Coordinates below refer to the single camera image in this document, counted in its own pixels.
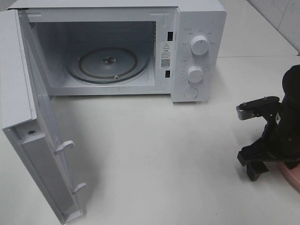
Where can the white microwave oven body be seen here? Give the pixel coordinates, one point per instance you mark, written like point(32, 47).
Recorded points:
point(170, 25)

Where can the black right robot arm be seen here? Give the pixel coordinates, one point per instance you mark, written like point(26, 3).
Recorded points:
point(291, 88)

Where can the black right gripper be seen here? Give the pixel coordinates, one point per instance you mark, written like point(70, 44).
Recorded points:
point(280, 142)

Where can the glass microwave turntable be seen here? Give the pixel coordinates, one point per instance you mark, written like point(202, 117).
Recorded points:
point(109, 61)

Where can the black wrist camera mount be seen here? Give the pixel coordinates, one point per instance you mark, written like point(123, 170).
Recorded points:
point(266, 107)

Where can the pink round plate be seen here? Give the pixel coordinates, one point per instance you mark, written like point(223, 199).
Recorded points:
point(291, 172)

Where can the white microwave door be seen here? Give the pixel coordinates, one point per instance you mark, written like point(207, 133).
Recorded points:
point(28, 118)

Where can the upper white power knob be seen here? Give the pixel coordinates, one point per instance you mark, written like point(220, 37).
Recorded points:
point(199, 45)

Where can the lower white timer knob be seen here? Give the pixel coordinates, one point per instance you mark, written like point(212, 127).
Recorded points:
point(195, 74)

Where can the round white door button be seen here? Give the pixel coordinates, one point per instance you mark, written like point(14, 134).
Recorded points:
point(191, 93)

